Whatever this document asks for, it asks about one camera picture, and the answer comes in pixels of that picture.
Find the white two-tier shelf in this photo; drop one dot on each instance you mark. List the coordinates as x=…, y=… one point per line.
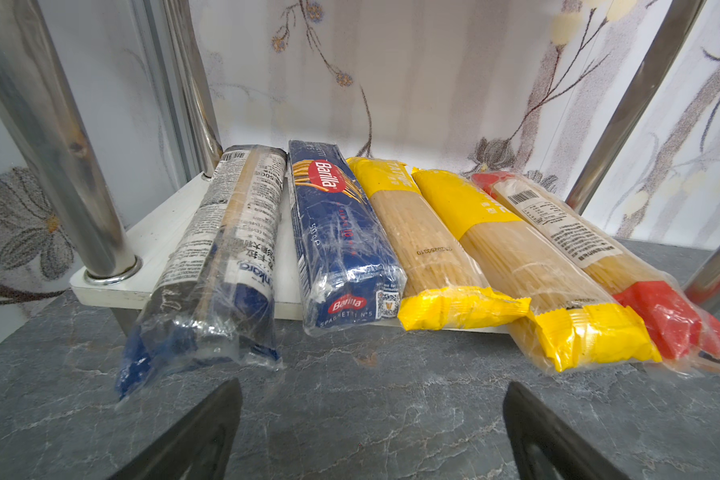
x=529, y=86

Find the yellow Pastatime pack front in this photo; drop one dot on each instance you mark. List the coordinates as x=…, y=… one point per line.
x=573, y=323

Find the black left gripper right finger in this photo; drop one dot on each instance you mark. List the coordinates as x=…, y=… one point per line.
x=544, y=446

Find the clear blue-end spaghetti pack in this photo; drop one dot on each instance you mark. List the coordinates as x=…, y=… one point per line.
x=214, y=301

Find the blue Barilla spaghetti pack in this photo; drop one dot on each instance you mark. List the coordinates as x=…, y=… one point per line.
x=349, y=273

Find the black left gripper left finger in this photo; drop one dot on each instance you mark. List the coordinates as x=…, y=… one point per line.
x=198, y=446

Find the yellow pastatime pack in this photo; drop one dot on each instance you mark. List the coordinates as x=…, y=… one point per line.
x=445, y=288
x=573, y=323

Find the small red-end spaghetti pack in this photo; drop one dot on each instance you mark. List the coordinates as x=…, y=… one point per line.
x=684, y=333

